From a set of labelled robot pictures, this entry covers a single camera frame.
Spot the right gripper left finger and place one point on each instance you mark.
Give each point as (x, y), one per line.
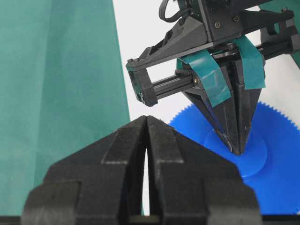
(99, 185)

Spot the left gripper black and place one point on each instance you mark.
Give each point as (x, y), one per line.
(210, 24)

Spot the green cloth table cover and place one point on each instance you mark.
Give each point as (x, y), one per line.
(61, 87)

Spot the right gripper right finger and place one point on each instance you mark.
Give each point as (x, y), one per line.
(191, 185)

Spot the blue plastic gear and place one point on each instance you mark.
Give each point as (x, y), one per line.
(270, 163)

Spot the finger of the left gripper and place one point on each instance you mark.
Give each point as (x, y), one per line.
(248, 79)

